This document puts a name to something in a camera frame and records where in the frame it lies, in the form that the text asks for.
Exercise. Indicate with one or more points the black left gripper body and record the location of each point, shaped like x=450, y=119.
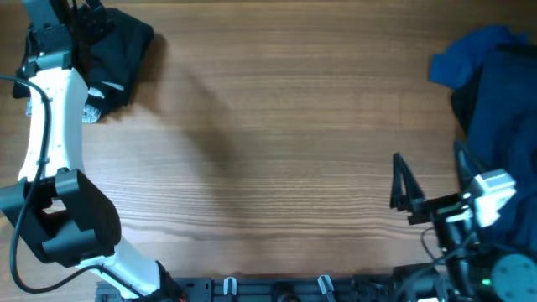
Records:
x=88, y=28

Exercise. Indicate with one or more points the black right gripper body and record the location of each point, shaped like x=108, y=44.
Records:
x=435, y=206

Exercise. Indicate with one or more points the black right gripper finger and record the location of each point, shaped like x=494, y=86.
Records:
x=468, y=165
x=406, y=194

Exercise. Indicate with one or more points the black shorts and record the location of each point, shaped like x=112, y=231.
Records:
x=108, y=67

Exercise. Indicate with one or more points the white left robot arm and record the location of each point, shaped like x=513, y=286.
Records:
x=58, y=212

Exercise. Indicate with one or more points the dark navy garment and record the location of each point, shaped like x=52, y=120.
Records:
x=497, y=111

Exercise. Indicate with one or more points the light blue folded jeans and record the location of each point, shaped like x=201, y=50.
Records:
x=91, y=114

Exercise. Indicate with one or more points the blue shirt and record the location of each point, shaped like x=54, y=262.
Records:
x=462, y=58

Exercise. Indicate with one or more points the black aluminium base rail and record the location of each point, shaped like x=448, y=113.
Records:
x=363, y=287

